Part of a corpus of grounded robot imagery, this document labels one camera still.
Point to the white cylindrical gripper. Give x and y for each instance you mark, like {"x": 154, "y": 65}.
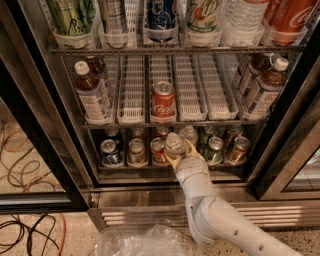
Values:
{"x": 189, "y": 165}

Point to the clear water bottle front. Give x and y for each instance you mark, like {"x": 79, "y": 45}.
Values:
{"x": 175, "y": 146}

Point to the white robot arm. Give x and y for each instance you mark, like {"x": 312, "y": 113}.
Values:
{"x": 209, "y": 216}

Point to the clear water bottle rear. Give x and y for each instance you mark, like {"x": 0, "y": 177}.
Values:
{"x": 189, "y": 133}

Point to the white empty shelf tray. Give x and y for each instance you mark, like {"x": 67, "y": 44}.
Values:
{"x": 131, "y": 97}
{"x": 219, "y": 98}
{"x": 191, "y": 103}

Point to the red Coca-Cola can middle shelf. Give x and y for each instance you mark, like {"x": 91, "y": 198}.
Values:
{"x": 163, "y": 100}

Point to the right glass fridge door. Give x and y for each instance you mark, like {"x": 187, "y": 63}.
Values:
{"x": 291, "y": 135}

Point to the glass fridge door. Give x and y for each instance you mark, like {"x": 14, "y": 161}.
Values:
{"x": 291, "y": 135}
{"x": 36, "y": 88}

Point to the brown tea bottle right front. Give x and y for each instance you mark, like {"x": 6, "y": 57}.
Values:
{"x": 266, "y": 88}

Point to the brown tea bottle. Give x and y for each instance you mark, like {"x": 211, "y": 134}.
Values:
{"x": 266, "y": 88}
{"x": 92, "y": 93}
{"x": 98, "y": 66}
{"x": 250, "y": 66}

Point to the brown tea bottle left front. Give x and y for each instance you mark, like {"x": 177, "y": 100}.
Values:
{"x": 92, "y": 93}

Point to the brown tea bottle right rear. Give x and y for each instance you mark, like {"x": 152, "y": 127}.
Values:
{"x": 250, "y": 66}

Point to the brown tea bottle left rear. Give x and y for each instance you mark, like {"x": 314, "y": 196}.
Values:
{"x": 98, "y": 66}

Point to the left glass fridge door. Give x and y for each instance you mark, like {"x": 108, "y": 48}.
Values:
{"x": 36, "y": 88}

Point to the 7up bottle top shelf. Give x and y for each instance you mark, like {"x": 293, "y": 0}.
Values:
{"x": 202, "y": 15}

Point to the dark blue bottle top shelf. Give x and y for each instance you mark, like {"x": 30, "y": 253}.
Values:
{"x": 160, "y": 20}

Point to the clear water bottle top shelf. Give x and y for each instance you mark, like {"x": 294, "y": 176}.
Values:
{"x": 244, "y": 15}

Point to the silver tall can top shelf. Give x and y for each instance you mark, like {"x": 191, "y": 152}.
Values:
{"x": 114, "y": 22}

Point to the red Coca-Cola bottle top shelf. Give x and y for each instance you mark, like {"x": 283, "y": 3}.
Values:
{"x": 284, "y": 21}

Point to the red Coca-Cola can bottom front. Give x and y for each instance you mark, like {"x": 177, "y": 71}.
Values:
{"x": 157, "y": 147}

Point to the red coca-cola can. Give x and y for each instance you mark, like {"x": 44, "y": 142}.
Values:
{"x": 161, "y": 131}
{"x": 157, "y": 147}

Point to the green soda can front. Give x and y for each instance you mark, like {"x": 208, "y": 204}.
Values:
{"x": 213, "y": 150}

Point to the green soda can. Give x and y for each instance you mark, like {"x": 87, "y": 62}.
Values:
{"x": 207, "y": 132}
{"x": 213, "y": 150}

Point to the green soda can rear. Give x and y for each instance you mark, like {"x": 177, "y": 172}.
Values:
{"x": 207, "y": 132}

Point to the red Coca-Cola can bottom rear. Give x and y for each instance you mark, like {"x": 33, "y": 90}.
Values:
{"x": 161, "y": 131}

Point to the brown soda can front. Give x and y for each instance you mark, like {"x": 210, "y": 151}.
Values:
{"x": 137, "y": 151}

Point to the brown soda can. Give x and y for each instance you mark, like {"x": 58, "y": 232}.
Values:
{"x": 137, "y": 151}
{"x": 138, "y": 133}

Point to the brown soda can rear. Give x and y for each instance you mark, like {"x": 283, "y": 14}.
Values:
{"x": 138, "y": 133}

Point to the gold soda can front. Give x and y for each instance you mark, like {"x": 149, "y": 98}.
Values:
{"x": 239, "y": 149}

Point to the gold soda can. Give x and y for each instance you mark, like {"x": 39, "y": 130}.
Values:
{"x": 239, "y": 149}
{"x": 231, "y": 132}

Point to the gold soda can rear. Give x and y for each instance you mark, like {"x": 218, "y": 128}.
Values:
{"x": 231, "y": 132}

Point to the blue Pepsi can front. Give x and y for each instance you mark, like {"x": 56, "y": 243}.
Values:
{"x": 110, "y": 152}

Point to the blue pepsi can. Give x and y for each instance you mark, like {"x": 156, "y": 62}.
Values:
{"x": 114, "y": 134}
{"x": 110, "y": 152}

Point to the blue Pepsi can rear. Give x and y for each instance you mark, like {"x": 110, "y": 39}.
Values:
{"x": 114, "y": 134}

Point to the clear plastic bin with bag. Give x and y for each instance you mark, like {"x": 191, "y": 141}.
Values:
{"x": 158, "y": 240}

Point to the middle wire shelf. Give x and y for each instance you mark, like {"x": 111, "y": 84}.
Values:
{"x": 172, "y": 124}

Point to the wire shelf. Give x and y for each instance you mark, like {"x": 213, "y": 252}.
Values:
{"x": 175, "y": 51}
{"x": 172, "y": 124}

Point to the top wire shelf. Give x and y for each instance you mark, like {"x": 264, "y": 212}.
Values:
{"x": 175, "y": 51}

